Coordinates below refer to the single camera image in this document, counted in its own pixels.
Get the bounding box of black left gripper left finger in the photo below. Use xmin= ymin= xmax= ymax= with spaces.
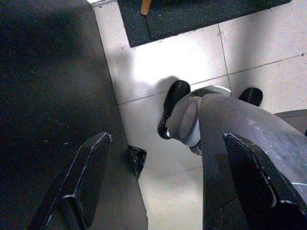
xmin=28 ymin=131 xmax=113 ymax=230

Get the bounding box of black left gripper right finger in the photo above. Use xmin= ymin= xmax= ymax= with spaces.
xmin=222 ymin=133 xmax=307 ymax=230

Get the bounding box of black cabinet foot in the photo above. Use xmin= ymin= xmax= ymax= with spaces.
xmin=128 ymin=144 xmax=147 ymax=178

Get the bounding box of dark grey robot left leg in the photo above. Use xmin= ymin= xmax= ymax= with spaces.
xmin=166 ymin=85 xmax=307 ymax=230

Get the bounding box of black robot right foot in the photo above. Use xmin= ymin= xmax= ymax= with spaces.
xmin=239 ymin=87 xmax=264 ymax=107

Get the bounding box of black robot foot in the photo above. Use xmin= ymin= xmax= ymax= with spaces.
xmin=157 ymin=80 xmax=191 ymax=140
xmin=239 ymin=87 xmax=264 ymax=107

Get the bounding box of dark grey cabinet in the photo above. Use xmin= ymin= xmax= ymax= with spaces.
xmin=0 ymin=0 xmax=149 ymax=230

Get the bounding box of black robot left foot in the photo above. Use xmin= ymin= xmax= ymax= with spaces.
xmin=157 ymin=80 xmax=191 ymax=140

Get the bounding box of black speckled rubber mat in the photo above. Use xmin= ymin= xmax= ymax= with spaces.
xmin=118 ymin=0 xmax=293 ymax=48

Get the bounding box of orange wooden leg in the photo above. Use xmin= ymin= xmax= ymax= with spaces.
xmin=140 ymin=0 xmax=152 ymax=16

